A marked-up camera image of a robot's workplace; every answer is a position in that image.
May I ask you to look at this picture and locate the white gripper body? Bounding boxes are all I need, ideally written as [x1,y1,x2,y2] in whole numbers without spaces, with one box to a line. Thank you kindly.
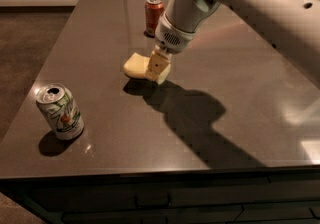
[155,14,195,54]

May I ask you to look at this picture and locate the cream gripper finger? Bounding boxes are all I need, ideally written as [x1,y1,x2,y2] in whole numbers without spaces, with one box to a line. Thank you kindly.
[145,46,172,83]

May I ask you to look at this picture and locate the yellow sponge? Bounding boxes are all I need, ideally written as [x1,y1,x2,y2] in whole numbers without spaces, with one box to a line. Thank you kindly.
[123,53,150,79]

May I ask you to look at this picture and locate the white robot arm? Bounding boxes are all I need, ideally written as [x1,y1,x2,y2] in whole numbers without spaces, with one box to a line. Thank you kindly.
[146,0,320,84]

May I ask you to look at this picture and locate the orange soda can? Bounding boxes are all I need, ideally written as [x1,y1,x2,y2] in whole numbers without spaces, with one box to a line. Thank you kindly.
[145,0,164,37]

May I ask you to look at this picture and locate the white green 7up can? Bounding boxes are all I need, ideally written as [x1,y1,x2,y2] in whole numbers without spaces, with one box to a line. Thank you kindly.
[36,83,84,140]

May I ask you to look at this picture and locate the dark drawer cabinet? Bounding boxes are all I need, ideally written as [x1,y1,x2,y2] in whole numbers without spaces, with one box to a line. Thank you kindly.
[1,169,320,224]

